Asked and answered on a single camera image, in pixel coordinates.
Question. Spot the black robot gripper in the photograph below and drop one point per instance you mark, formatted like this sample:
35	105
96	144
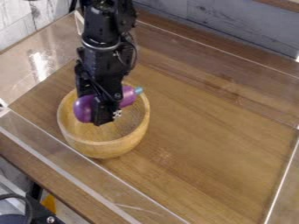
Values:
102	67

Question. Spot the purple toy eggplant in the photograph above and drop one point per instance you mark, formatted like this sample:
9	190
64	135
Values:
83	104

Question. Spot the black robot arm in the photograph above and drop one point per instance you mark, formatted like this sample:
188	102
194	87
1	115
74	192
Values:
108	21

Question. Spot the brown wooden bowl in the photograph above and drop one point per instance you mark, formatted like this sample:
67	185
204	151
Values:
112	139

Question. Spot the yellow object under table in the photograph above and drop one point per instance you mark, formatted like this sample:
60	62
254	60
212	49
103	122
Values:
49	203

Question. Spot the clear acrylic tray walls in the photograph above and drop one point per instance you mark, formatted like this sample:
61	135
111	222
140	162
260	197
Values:
218	160

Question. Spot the clear acrylic corner bracket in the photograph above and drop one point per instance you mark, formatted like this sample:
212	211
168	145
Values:
79	22

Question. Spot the black clamp mount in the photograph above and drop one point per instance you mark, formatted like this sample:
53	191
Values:
37	213

